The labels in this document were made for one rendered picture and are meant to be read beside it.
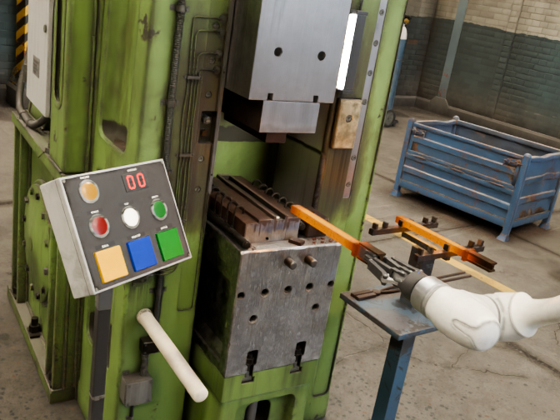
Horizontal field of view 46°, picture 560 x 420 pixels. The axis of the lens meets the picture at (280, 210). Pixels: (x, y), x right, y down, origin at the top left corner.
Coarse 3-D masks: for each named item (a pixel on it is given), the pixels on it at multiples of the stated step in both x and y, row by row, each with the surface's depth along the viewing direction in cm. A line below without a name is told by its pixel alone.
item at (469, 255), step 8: (400, 216) 229; (408, 224) 224; (416, 224) 223; (416, 232) 221; (424, 232) 218; (432, 232) 218; (432, 240) 216; (440, 240) 213; (448, 240) 213; (456, 248) 208; (464, 248) 208; (472, 248) 207; (464, 256) 205; (472, 256) 204; (480, 256) 203; (480, 264) 202; (488, 264) 200; (496, 264) 200
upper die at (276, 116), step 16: (224, 96) 211; (240, 96) 202; (224, 112) 211; (240, 112) 202; (256, 112) 194; (272, 112) 193; (288, 112) 196; (304, 112) 199; (256, 128) 194; (272, 128) 195; (288, 128) 198; (304, 128) 201
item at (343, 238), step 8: (296, 208) 198; (304, 208) 199; (304, 216) 195; (312, 216) 193; (312, 224) 191; (320, 224) 188; (328, 224) 188; (328, 232) 185; (336, 232) 182; (344, 232) 183; (336, 240) 182; (344, 240) 179; (352, 240) 178; (352, 248) 174; (368, 248) 170; (376, 248) 171
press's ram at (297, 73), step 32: (256, 0) 181; (288, 0) 183; (320, 0) 188; (256, 32) 182; (288, 32) 186; (320, 32) 192; (256, 64) 185; (288, 64) 190; (320, 64) 195; (256, 96) 188; (288, 96) 194; (320, 96) 200
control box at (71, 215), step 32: (160, 160) 177; (64, 192) 151; (128, 192) 166; (160, 192) 174; (64, 224) 152; (160, 224) 172; (64, 256) 155; (128, 256) 162; (160, 256) 170; (96, 288) 152
